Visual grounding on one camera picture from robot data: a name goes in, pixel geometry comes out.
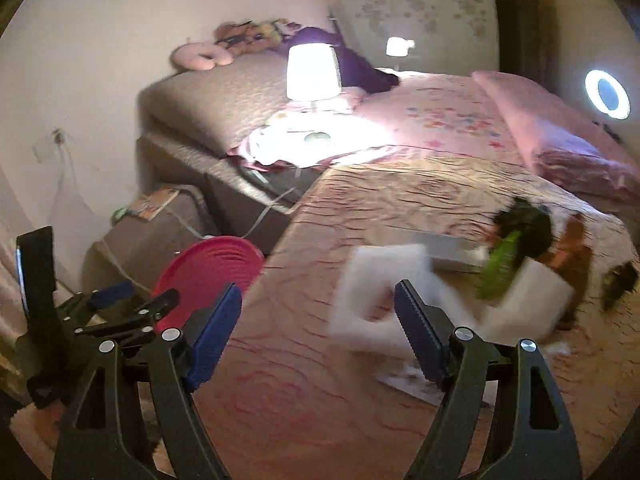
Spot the white foam packaging piece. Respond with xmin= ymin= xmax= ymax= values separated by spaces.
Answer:
xmin=327 ymin=242 xmax=576 ymax=356

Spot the green snack wrapper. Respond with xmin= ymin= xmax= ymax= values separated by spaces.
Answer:
xmin=476 ymin=231 xmax=521 ymax=300

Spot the red plastic laundry basket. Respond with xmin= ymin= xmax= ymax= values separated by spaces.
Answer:
xmin=154 ymin=235 xmax=265 ymax=333

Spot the brown bedside cabinet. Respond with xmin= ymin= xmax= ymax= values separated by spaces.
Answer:
xmin=80 ymin=183 xmax=220 ymax=299

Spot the rose pattern bedspread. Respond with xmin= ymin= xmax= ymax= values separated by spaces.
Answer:
xmin=196 ymin=157 xmax=639 ymax=479

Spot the white paper sheet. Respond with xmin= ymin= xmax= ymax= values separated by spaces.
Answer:
xmin=374 ymin=359 xmax=444 ymax=406

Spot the colourful children's book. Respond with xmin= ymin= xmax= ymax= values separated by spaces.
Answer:
xmin=126 ymin=185 xmax=180 ymax=222

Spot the small black plastic bag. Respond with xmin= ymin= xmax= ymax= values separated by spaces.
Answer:
xmin=601 ymin=261 xmax=639 ymax=311

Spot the brown crumpled paper bag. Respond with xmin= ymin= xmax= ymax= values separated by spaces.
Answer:
xmin=538 ymin=212 xmax=592 ymax=330

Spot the brown padded headboard cushion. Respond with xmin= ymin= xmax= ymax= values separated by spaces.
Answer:
xmin=141 ymin=51 xmax=288 ymax=158

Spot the folded pink duvet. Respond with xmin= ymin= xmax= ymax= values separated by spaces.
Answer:
xmin=472 ymin=70 xmax=639 ymax=205

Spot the pink plush neck pillow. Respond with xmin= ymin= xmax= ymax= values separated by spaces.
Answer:
xmin=170 ymin=41 xmax=233 ymax=72

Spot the lit white table lamp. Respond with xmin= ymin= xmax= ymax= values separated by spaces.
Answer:
xmin=286 ymin=44 xmax=342 ymax=144

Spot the brown plush toy pile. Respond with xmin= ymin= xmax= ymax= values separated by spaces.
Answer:
xmin=214 ymin=18 xmax=303 ymax=58

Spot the pink floral bed sheet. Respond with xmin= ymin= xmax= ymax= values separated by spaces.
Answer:
xmin=230 ymin=72 xmax=523 ymax=168

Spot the dark purple clothing heap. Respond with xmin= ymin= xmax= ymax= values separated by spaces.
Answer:
xmin=279 ymin=27 xmax=400 ymax=94

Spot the small far bedside lamp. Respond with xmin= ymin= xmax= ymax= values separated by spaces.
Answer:
xmin=385 ymin=36 xmax=416 ymax=70

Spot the floral sliding wardrobe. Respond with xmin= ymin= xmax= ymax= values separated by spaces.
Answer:
xmin=332 ymin=0 xmax=500 ymax=76

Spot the white power cable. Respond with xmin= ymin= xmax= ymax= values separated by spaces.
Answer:
xmin=52 ymin=131 xmax=302 ymax=294

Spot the brown bed frame base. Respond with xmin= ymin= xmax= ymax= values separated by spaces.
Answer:
xmin=138 ymin=119 xmax=322 ymax=255

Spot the white wall socket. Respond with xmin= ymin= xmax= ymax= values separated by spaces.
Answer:
xmin=32 ymin=128 xmax=67 ymax=164

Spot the white ring light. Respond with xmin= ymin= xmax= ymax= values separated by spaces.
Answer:
xmin=585 ymin=70 xmax=631 ymax=120

